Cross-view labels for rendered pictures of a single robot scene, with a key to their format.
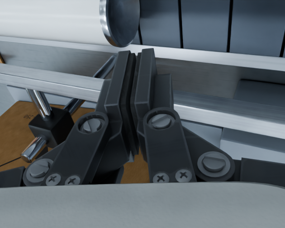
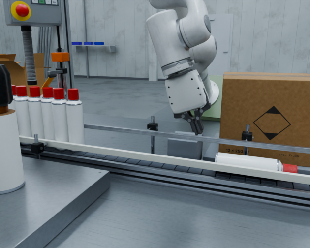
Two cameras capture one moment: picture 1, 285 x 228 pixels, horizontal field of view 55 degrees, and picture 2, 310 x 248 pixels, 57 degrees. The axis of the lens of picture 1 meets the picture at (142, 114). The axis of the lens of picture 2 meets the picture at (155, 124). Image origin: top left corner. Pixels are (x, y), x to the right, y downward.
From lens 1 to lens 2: 73 cm
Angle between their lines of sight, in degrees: 51
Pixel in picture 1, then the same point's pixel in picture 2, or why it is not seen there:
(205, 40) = not seen: hidden behind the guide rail
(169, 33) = not seen: hidden behind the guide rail
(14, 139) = (291, 141)
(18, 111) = (306, 159)
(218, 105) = (190, 137)
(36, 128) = (248, 134)
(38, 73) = (240, 143)
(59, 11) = (230, 156)
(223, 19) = not seen: hidden behind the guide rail
